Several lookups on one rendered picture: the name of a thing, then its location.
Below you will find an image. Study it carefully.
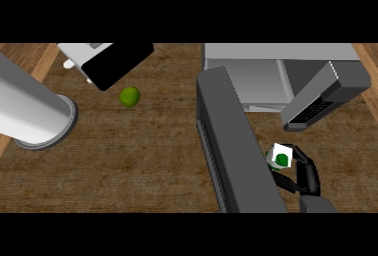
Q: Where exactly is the white black toaster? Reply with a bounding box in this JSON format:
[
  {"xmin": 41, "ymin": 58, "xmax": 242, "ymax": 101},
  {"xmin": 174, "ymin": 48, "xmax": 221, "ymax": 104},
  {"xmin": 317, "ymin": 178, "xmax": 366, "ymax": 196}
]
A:
[{"xmin": 56, "ymin": 43, "xmax": 155, "ymax": 92}]

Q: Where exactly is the white green milk carton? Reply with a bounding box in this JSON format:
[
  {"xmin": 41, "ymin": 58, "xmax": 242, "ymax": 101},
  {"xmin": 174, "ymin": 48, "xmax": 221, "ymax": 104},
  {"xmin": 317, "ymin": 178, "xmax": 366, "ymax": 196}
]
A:
[{"xmin": 266, "ymin": 142, "xmax": 295, "ymax": 172}]

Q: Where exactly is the grey microwave oven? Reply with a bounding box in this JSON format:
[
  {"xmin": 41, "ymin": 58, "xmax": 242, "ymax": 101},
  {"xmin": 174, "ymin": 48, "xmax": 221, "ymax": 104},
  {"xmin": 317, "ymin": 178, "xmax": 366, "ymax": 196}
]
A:
[{"xmin": 202, "ymin": 43, "xmax": 372, "ymax": 133}]

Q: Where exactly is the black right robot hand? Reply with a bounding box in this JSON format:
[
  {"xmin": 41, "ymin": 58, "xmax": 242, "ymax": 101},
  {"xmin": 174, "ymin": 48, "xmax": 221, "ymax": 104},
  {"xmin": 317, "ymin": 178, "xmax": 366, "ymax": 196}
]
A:
[{"xmin": 270, "ymin": 143, "xmax": 322, "ymax": 198}]

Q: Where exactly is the dark grey microwave door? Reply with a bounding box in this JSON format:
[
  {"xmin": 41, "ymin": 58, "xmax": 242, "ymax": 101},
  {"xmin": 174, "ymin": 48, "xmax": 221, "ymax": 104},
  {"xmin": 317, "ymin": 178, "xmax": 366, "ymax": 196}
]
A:
[{"xmin": 195, "ymin": 65, "xmax": 289, "ymax": 214}]

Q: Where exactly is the green avocado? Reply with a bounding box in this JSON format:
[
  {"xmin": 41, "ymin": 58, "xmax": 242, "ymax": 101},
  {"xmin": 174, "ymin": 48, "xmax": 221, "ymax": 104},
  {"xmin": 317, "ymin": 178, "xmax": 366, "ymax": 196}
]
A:
[{"xmin": 118, "ymin": 86, "xmax": 142, "ymax": 109}]

